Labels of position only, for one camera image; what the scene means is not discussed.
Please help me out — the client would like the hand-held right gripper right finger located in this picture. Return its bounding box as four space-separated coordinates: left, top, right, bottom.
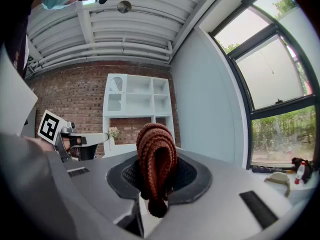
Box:
146 148 302 240

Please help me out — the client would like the pink flower bouquet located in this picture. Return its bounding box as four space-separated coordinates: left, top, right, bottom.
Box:
108 126 120 139

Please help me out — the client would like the black folded umbrella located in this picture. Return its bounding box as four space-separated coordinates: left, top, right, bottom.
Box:
251 165 295 174

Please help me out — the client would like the beige hat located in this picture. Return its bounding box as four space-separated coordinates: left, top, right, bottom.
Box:
264 171 292 198

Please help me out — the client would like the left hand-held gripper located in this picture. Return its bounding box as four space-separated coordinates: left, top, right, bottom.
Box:
37 109 110 163

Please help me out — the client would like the round ceiling lamp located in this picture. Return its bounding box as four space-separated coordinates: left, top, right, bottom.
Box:
116 0 133 14

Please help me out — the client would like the black bag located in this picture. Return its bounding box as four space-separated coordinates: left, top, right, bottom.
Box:
291 156 313 185

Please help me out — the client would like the person's left hand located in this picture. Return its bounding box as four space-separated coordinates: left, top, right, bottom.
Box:
62 137 82 152

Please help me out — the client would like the white shelf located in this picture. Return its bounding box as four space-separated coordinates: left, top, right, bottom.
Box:
102 73 176 158

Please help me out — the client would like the brown knitted cloth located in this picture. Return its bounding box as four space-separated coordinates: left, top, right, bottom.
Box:
136 123 179 219

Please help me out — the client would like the black-framed window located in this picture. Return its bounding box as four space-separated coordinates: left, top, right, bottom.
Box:
209 0 320 170

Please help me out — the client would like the white spray bottle red cap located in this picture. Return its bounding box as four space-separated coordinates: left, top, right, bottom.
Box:
293 161 307 186

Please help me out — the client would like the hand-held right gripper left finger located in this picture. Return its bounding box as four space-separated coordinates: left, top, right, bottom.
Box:
46 150 145 239

